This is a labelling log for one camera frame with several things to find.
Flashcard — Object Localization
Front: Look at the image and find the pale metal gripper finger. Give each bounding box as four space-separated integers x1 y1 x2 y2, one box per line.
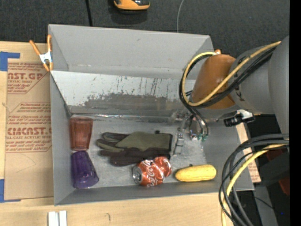
173 132 186 155
168 110 189 125

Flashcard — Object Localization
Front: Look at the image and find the olive and brown glove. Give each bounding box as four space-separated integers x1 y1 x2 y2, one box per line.
95 130 174 168

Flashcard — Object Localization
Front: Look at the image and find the crushed red soda can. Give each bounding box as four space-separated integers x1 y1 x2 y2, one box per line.
131 156 173 187

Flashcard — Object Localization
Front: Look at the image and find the grey metal bin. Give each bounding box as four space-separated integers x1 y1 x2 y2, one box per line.
48 24 256 206

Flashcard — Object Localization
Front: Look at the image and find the orange clear plastic cup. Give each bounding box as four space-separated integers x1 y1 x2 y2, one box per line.
68 116 95 151

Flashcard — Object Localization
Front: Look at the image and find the purple clear plastic cup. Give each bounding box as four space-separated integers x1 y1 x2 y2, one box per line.
70 150 100 190

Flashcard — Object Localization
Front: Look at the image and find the brown cardboard board red print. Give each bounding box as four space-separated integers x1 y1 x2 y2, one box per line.
0 40 262 203

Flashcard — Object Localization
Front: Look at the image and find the black cylinder on white bracket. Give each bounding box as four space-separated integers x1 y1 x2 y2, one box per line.
223 109 256 128

